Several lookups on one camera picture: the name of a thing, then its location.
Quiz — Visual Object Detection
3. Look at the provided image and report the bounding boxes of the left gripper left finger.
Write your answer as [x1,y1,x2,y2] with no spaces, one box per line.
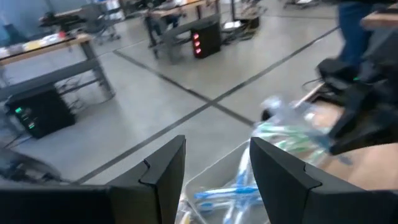
[0,135,187,224]

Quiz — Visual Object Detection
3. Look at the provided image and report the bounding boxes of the clear plastic bin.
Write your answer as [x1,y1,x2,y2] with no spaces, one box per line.
[251,95,332,167]

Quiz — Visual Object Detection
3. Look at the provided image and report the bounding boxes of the grey office chair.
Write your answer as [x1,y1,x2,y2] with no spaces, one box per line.
[81,2,123,44]

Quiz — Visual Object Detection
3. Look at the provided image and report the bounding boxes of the wooden top grey desk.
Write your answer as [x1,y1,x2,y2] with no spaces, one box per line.
[0,32,116,102]

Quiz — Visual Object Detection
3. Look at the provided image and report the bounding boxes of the person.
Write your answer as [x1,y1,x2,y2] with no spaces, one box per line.
[337,0,376,68]

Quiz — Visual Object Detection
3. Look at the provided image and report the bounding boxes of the black floor case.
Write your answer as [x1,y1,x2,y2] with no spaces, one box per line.
[222,14,261,41]

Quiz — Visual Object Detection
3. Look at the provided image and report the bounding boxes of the beige plastic bin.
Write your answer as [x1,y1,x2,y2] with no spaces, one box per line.
[174,138,271,224]

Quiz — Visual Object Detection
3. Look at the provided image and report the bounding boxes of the black computer tower green lights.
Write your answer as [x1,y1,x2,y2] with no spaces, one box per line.
[4,83,76,140]

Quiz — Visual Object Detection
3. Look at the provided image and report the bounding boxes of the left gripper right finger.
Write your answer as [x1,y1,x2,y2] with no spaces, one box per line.
[250,137,398,224]

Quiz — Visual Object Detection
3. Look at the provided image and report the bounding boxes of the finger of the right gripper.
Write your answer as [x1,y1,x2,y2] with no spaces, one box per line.
[328,90,398,156]

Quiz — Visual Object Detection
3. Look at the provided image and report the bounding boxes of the blue toothbrush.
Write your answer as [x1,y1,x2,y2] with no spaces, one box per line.
[198,201,240,213]
[223,147,253,224]
[193,185,259,200]

